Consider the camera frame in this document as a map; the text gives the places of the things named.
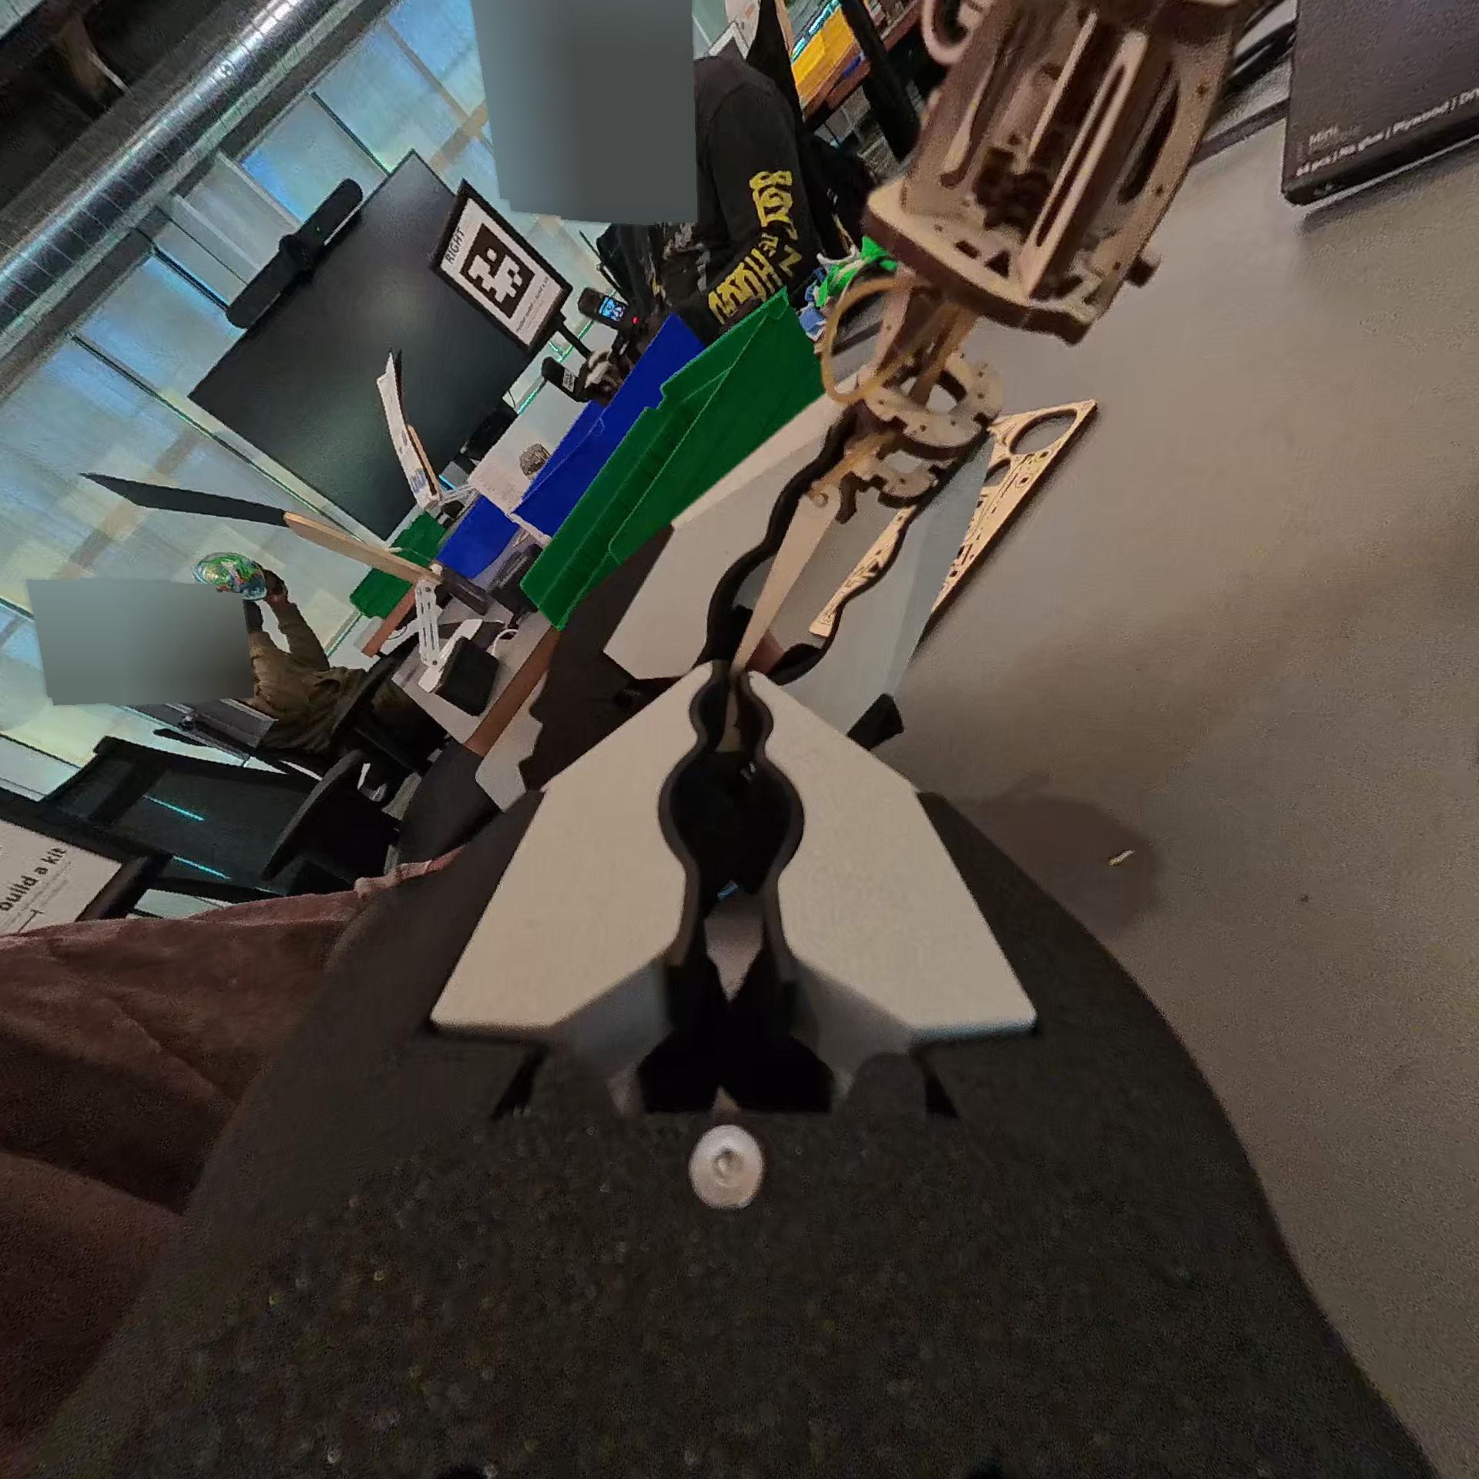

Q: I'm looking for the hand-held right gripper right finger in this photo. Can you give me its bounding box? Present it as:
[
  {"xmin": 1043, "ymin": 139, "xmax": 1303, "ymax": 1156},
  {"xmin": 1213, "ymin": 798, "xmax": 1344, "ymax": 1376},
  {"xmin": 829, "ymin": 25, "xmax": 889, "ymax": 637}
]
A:
[{"xmin": 727, "ymin": 674, "xmax": 1040, "ymax": 1091}]

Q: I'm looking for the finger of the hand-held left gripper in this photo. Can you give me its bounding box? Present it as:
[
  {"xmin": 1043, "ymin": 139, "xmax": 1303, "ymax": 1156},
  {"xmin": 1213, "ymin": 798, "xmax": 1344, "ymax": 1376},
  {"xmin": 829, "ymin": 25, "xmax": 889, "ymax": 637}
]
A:
[
  {"xmin": 740, "ymin": 456, "xmax": 989, "ymax": 764},
  {"xmin": 601, "ymin": 433, "xmax": 838, "ymax": 686}
]

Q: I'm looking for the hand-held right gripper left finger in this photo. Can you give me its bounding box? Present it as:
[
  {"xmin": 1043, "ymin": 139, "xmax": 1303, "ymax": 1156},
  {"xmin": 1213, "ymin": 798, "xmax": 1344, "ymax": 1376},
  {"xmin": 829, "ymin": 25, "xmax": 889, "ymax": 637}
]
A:
[{"xmin": 430, "ymin": 664, "xmax": 726, "ymax": 1114}]

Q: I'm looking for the wooden model assembly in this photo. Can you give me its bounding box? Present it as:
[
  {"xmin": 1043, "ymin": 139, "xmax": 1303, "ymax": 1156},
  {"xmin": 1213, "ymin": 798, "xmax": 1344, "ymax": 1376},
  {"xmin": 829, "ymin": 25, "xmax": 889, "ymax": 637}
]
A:
[{"xmin": 814, "ymin": 0, "xmax": 1257, "ymax": 524}]

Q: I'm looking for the person's left forearm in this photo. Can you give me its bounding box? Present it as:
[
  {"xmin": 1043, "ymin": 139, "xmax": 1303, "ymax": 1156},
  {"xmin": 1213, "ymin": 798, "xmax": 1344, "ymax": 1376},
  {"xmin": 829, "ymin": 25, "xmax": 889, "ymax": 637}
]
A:
[{"xmin": 0, "ymin": 888, "xmax": 467, "ymax": 1479}]

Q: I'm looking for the laser-cut wooden parts sheet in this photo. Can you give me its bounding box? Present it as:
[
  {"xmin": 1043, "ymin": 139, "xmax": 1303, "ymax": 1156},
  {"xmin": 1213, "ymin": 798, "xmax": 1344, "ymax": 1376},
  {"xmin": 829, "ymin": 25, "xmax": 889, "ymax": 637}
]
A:
[{"xmin": 809, "ymin": 398, "xmax": 1102, "ymax": 646}]

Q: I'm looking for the black model kit box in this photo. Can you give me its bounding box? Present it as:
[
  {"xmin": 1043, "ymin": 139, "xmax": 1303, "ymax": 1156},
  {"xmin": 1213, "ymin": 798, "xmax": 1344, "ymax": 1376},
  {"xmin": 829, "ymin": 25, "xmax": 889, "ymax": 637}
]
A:
[{"xmin": 1280, "ymin": 0, "xmax": 1479, "ymax": 210}]

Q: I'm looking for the large green plastic bin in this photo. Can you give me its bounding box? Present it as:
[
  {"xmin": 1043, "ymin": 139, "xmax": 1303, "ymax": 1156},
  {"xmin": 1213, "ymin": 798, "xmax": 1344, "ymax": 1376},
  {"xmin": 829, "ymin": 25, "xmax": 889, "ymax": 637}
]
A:
[{"xmin": 518, "ymin": 287, "xmax": 831, "ymax": 633}]

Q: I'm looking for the blue plastic bin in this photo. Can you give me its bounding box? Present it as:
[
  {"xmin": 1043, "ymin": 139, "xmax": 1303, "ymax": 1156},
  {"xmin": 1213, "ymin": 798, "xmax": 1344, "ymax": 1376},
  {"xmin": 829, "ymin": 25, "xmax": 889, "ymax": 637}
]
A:
[{"xmin": 442, "ymin": 311, "xmax": 709, "ymax": 583}]

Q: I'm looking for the small green plastic bin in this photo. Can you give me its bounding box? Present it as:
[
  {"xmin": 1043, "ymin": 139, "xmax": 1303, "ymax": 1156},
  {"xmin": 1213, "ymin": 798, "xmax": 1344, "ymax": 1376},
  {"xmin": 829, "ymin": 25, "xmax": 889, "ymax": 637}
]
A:
[{"xmin": 347, "ymin": 512, "xmax": 448, "ymax": 623}]

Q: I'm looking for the black monitor screen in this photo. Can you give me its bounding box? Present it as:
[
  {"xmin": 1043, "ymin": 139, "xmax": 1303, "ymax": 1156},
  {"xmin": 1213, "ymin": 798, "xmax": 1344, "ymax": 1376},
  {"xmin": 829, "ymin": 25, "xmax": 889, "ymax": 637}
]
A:
[{"xmin": 185, "ymin": 148, "xmax": 559, "ymax": 541}]

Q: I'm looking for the black video bar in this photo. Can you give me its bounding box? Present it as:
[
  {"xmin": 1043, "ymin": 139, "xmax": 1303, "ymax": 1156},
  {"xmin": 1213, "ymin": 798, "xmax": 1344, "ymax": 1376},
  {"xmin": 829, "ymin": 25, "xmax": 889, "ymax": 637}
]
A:
[{"xmin": 222, "ymin": 176, "xmax": 365, "ymax": 333}]

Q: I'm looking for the silver ventilation duct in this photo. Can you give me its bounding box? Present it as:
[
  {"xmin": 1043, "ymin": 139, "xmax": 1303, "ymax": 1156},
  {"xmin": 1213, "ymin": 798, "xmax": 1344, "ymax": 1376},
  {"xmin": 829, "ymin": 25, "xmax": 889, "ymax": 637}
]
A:
[{"xmin": 0, "ymin": 0, "xmax": 385, "ymax": 339}]

